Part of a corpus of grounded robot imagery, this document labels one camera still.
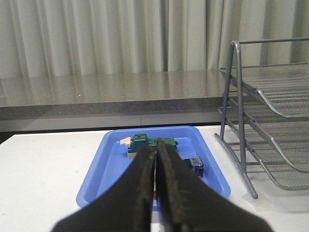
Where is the green terminal block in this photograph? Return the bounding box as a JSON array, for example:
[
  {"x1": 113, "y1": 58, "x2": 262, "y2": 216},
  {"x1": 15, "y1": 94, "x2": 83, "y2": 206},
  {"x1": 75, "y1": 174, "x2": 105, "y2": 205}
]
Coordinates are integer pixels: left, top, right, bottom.
[{"x1": 127, "y1": 133, "x2": 179, "y2": 159}]

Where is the white circuit breaker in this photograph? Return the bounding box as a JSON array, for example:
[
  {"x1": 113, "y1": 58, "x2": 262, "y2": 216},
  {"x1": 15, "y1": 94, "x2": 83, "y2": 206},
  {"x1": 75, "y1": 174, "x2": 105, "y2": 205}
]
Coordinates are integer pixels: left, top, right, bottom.
[{"x1": 119, "y1": 137, "x2": 132, "y2": 148}]

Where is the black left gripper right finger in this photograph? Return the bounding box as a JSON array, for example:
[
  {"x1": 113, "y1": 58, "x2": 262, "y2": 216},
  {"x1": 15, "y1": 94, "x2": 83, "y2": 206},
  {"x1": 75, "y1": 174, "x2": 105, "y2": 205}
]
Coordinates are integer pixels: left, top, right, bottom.
[{"x1": 156, "y1": 139, "x2": 272, "y2": 232}]

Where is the grey stone counter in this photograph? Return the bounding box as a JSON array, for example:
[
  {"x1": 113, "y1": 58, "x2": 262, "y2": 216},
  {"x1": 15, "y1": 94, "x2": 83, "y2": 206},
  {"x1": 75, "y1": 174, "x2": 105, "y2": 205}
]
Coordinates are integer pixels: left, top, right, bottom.
[{"x1": 0, "y1": 70, "x2": 224, "y2": 132}]

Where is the mesh tray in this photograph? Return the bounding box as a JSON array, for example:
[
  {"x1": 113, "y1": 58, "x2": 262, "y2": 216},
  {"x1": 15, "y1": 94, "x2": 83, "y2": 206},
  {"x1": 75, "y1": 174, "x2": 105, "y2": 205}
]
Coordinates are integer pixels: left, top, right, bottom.
[
  {"x1": 222, "y1": 141, "x2": 309, "y2": 199},
  {"x1": 218, "y1": 63, "x2": 309, "y2": 118},
  {"x1": 219, "y1": 97, "x2": 309, "y2": 173}
]

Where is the blue plastic tray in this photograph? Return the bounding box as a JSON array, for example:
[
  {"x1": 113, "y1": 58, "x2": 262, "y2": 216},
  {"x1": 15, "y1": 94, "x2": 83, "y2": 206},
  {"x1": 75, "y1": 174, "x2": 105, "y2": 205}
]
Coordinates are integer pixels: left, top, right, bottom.
[{"x1": 76, "y1": 126, "x2": 231, "y2": 208}]

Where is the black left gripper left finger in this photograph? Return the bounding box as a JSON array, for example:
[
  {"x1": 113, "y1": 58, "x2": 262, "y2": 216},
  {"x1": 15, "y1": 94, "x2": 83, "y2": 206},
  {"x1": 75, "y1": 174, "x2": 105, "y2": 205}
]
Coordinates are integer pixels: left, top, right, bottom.
[{"x1": 53, "y1": 146, "x2": 155, "y2": 232}]

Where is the silver rack frame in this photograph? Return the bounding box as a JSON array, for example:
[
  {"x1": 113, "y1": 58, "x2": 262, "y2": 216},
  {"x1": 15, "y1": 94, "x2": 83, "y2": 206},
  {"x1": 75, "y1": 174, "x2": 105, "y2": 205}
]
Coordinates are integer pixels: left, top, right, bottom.
[{"x1": 215, "y1": 41, "x2": 309, "y2": 198}]

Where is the red emergency stop button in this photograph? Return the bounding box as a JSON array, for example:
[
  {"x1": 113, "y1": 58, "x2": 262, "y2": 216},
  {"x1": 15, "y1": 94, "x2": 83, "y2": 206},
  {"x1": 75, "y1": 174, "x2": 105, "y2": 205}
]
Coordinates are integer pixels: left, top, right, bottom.
[{"x1": 183, "y1": 157, "x2": 204, "y2": 178}]

